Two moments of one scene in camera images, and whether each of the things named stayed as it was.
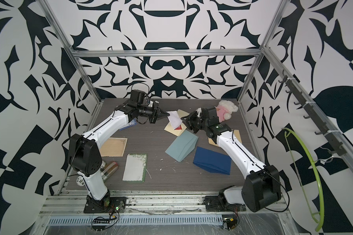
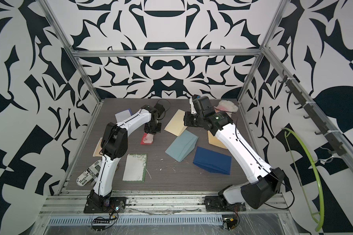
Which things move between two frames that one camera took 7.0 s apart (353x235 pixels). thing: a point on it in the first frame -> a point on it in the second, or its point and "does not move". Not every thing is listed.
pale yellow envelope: x=169 y=128 does not move
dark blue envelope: x=212 y=161 does not move
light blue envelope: x=183 y=145 does not move
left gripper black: x=160 y=113 -> x=147 y=129
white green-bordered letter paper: x=135 y=168 does not move
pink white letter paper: x=175 y=119 -> x=147 y=138
